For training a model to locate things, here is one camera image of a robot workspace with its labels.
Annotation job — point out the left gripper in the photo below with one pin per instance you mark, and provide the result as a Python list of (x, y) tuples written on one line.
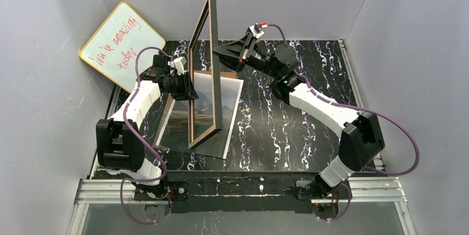
[(185, 87)]

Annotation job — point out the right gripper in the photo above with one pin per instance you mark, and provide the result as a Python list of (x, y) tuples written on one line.
[(243, 51)]

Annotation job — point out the landscape photo print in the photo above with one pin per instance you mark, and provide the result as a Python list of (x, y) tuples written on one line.
[(213, 148)]

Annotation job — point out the wooden picture frame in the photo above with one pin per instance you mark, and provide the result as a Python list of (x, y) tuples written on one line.
[(208, 14)]

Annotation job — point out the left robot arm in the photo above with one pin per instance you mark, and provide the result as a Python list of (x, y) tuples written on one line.
[(120, 146)]

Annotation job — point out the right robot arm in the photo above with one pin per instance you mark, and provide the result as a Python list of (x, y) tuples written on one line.
[(359, 131)]

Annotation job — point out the brown backing board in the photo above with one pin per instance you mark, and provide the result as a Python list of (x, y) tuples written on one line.
[(173, 129)]

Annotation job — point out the white board yellow rim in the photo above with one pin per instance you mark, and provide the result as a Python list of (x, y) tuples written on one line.
[(113, 48)]

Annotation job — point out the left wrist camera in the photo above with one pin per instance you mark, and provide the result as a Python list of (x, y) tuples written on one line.
[(177, 66)]

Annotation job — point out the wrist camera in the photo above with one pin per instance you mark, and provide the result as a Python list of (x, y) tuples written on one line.
[(257, 29), (177, 66)]

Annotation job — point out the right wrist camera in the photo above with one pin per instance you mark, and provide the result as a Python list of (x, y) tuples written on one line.
[(257, 29)]

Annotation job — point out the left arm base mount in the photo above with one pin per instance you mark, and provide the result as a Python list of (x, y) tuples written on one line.
[(166, 190)]

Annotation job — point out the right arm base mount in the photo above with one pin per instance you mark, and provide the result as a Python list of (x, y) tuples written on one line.
[(318, 192)]

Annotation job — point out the aluminium rail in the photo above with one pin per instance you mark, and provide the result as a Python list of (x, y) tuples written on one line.
[(238, 192)]

